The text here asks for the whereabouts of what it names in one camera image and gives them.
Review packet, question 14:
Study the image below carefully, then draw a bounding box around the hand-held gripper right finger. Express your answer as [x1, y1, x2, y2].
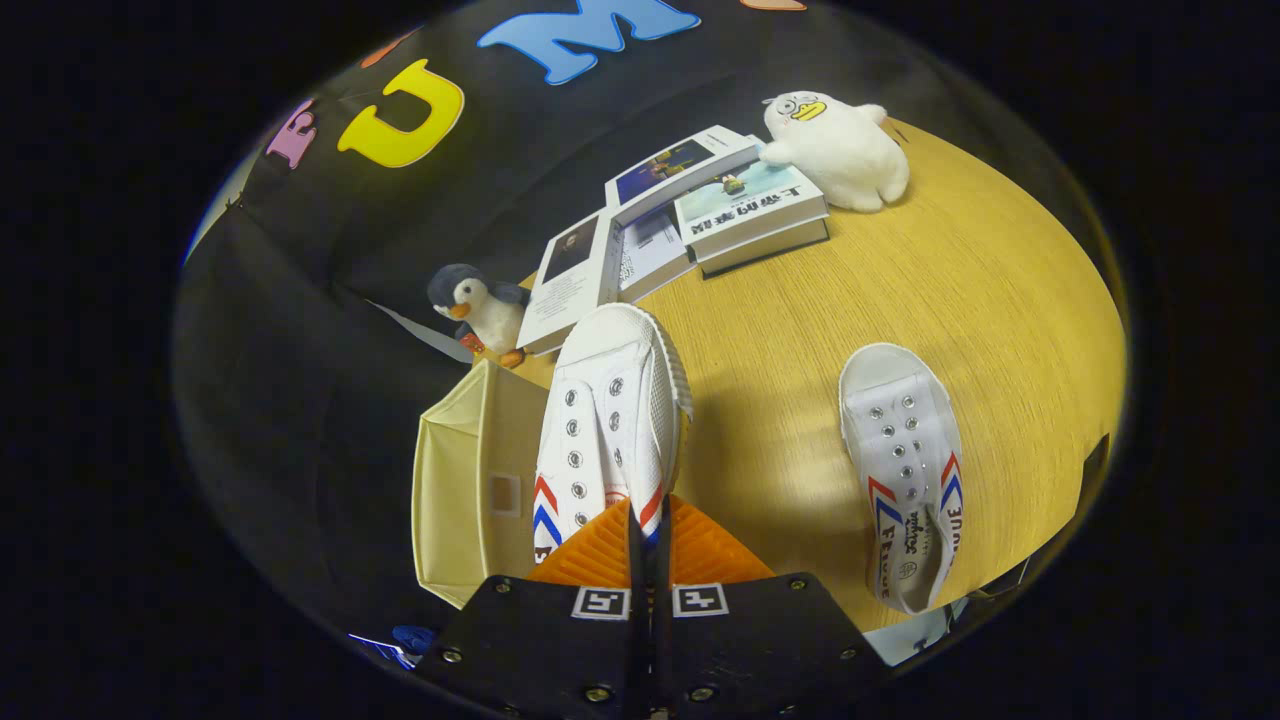
[655, 495, 891, 720]

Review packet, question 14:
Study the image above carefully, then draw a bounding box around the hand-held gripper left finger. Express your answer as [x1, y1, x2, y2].
[415, 500, 646, 720]

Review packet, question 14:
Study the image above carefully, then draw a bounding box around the beige fabric storage box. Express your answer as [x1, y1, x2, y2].
[412, 357, 561, 611]

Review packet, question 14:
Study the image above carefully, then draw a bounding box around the white canvas shoe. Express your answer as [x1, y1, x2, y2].
[532, 303, 694, 566]
[838, 343, 965, 615]

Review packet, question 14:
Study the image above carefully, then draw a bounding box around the penguin plush toy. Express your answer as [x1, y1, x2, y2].
[427, 263, 531, 369]

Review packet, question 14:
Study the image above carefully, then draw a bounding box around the white book with text cover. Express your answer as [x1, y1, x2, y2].
[615, 200, 696, 304]

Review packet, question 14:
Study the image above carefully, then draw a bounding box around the book with pale teal cover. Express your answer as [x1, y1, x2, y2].
[673, 160, 829, 263]

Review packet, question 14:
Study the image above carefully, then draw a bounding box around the white book blue cover picture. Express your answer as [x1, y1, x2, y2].
[605, 125, 763, 229]

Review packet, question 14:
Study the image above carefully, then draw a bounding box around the white duck plush toy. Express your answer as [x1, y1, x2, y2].
[760, 92, 911, 213]

